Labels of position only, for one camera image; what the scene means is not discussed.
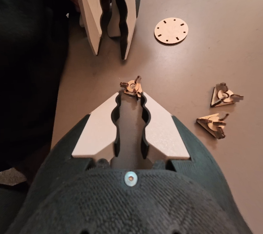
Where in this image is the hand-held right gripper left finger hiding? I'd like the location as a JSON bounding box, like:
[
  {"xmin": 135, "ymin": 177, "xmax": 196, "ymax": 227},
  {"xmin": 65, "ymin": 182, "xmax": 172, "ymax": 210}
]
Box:
[{"xmin": 72, "ymin": 92, "xmax": 120, "ymax": 159}]

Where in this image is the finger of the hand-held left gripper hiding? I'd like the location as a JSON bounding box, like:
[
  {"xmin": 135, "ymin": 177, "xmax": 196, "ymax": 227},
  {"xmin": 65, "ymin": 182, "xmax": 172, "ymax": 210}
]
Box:
[
  {"xmin": 107, "ymin": 0, "xmax": 138, "ymax": 60},
  {"xmin": 77, "ymin": 0, "xmax": 110, "ymax": 56}
]

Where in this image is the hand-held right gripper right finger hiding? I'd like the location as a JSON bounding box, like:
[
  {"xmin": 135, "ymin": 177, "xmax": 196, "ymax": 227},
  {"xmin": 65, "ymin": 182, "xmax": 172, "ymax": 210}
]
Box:
[{"xmin": 140, "ymin": 92, "xmax": 191, "ymax": 160}]

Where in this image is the wooden triangle part with pegs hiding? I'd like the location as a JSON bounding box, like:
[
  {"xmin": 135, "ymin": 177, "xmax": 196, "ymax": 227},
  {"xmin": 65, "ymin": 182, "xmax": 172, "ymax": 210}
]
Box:
[
  {"xmin": 196, "ymin": 113, "xmax": 230, "ymax": 139},
  {"xmin": 120, "ymin": 75, "xmax": 143, "ymax": 100},
  {"xmin": 210, "ymin": 83, "xmax": 244, "ymax": 108}
]

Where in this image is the round slotted wooden disc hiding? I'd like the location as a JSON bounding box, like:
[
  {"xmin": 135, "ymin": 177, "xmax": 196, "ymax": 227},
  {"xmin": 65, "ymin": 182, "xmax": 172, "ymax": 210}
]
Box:
[{"xmin": 154, "ymin": 18, "xmax": 189, "ymax": 46}]

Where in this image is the person's dark clothing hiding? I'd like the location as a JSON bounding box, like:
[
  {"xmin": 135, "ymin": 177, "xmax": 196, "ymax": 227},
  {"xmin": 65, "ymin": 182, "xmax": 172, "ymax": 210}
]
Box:
[{"xmin": 0, "ymin": 0, "xmax": 71, "ymax": 179}]

